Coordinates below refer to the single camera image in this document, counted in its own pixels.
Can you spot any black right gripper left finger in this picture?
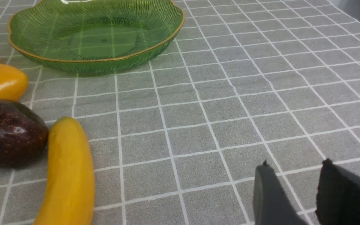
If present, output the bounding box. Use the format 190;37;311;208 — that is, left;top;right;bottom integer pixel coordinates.
253;161;306;225

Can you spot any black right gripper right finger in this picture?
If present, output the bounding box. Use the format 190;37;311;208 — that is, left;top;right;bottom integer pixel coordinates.
315;159;360;225

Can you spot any yellow banana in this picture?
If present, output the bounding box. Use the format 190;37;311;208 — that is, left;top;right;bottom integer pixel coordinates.
33;117;96;225

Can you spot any dark purple passion fruit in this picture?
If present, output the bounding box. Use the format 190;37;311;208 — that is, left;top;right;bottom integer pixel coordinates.
0;99;48;168

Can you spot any orange yellow mango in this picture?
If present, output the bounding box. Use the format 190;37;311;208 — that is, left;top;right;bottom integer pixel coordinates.
0;64;29;101

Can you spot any grey checkered tablecloth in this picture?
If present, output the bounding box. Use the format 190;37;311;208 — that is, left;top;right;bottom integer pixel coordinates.
0;0;360;225

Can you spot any green glass leaf plate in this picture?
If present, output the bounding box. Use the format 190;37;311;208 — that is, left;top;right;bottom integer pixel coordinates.
8;0;186;74

